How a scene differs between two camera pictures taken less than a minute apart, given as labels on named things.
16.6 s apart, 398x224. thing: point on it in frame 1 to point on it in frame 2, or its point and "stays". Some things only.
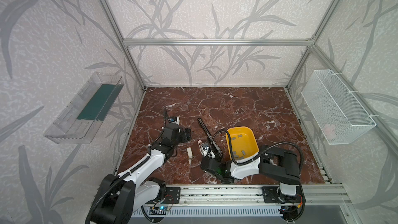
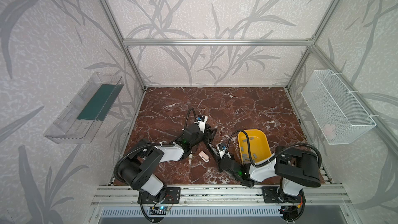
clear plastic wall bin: (80, 122) stays
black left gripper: (173, 129) to (206, 132)
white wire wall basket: (340, 116) stays
